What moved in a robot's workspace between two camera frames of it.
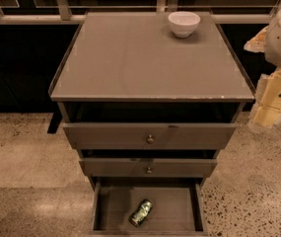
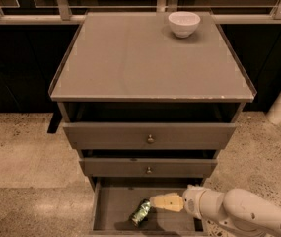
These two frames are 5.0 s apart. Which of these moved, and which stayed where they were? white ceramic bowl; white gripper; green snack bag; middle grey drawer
Moved: white gripper
Stayed: white ceramic bowl; green snack bag; middle grey drawer
